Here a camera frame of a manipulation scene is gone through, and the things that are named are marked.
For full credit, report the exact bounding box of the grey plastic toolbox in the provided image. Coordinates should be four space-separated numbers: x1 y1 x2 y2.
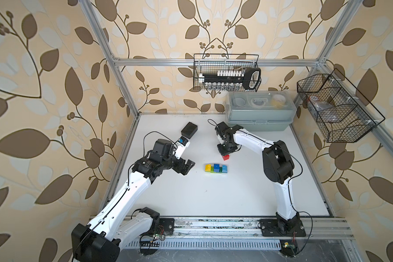
226 91 296 132

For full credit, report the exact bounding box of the right wire basket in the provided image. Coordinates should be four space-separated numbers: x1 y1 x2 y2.
297 68 385 143

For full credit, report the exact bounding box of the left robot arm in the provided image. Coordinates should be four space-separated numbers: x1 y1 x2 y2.
72 136 195 262

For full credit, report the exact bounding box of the aluminium front rail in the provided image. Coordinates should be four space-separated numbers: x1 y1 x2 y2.
122 217 354 256

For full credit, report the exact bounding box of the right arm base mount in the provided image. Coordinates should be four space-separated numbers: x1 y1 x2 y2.
259 218 307 238

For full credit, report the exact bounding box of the back wire basket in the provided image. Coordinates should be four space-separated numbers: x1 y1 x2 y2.
193 53 262 92

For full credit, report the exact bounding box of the wire basket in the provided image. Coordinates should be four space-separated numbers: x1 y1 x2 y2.
297 68 385 143
193 53 262 92

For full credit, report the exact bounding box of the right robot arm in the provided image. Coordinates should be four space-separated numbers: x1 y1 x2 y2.
214 122 297 222

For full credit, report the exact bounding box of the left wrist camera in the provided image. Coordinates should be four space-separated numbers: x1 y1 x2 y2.
175 136 190 159

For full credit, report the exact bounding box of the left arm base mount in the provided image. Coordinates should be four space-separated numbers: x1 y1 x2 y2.
142 218 175 236

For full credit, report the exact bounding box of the black box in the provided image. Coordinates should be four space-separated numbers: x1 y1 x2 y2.
181 122 198 139

